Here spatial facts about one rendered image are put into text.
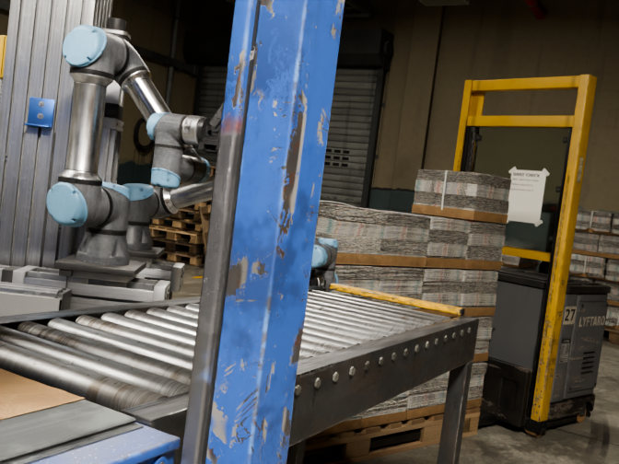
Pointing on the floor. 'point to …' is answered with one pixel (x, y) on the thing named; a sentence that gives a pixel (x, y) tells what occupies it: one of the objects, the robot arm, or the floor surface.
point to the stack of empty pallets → (181, 246)
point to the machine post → (262, 230)
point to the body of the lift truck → (518, 333)
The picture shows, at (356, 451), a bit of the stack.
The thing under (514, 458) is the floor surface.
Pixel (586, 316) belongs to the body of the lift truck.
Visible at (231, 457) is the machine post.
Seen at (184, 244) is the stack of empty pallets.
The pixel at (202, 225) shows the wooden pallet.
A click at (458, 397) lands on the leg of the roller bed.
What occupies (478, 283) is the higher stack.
